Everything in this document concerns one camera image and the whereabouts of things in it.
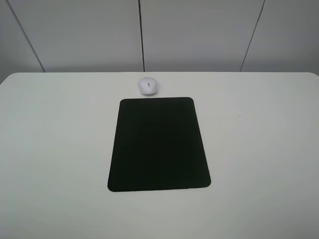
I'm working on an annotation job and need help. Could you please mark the black mouse pad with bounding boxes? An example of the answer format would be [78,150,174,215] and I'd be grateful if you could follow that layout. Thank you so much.
[108,97,211,192]

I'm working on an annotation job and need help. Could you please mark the white computer mouse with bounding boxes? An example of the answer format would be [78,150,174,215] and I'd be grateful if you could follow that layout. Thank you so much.
[138,77,158,96]

